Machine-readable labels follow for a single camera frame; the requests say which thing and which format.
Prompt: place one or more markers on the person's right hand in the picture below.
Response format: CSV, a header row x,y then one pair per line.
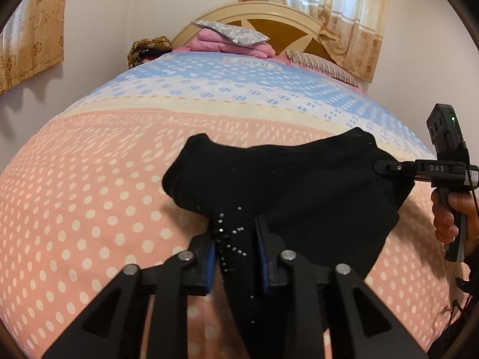
x,y
443,217

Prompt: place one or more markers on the grey patterned pillow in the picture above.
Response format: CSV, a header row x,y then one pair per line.
x,y
239,35

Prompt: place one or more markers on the golden floral curtain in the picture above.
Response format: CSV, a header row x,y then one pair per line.
x,y
30,37

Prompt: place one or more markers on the brown patterned bag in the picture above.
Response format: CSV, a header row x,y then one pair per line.
x,y
146,48

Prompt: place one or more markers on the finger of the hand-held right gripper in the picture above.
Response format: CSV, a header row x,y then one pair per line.
x,y
393,167

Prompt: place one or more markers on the pink blue printed bed blanket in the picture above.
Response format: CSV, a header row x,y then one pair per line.
x,y
93,194

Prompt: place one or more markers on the black pants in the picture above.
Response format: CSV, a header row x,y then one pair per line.
x,y
299,194

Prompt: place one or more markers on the cream wooden headboard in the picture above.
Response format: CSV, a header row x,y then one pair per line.
x,y
292,26

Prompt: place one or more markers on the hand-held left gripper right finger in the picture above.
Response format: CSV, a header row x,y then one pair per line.
x,y
264,267

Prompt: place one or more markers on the striped pillow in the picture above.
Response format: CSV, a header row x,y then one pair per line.
x,y
322,65

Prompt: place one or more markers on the beige striped floral curtain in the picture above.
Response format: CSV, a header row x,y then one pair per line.
x,y
336,15

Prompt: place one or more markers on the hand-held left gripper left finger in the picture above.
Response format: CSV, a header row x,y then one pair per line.
x,y
209,267

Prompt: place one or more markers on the pink folded blanket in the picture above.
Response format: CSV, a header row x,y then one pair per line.
x,y
209,41

